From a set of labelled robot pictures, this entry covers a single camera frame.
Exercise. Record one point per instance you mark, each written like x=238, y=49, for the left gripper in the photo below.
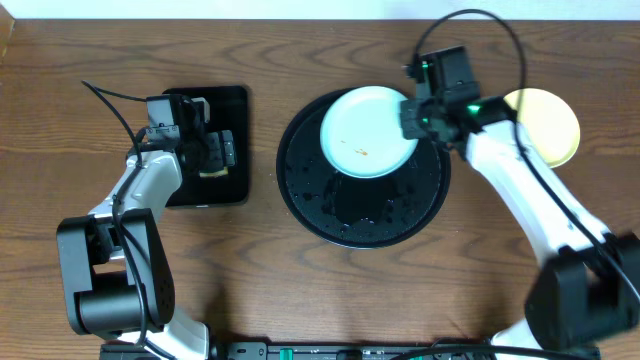
x=220, y=150

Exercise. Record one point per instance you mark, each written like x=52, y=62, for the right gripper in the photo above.
x=415, y=129

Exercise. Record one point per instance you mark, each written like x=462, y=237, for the green yellow sponge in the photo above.
x=214, y=173

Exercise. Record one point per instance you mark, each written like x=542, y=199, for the light blue plate top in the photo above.
x=361, y=134

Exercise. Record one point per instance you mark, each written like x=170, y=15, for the yellow plate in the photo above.
x=552, y=125

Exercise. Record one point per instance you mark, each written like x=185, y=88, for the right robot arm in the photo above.
x=588, y=286

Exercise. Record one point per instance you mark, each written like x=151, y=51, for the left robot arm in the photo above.
x=116, y=278

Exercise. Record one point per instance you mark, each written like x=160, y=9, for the black rectangular tray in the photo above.
x=229, y=110

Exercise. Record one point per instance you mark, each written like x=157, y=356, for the black round tray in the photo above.
x=352, y=212

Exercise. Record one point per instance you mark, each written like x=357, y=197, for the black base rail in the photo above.
x=263, y=351

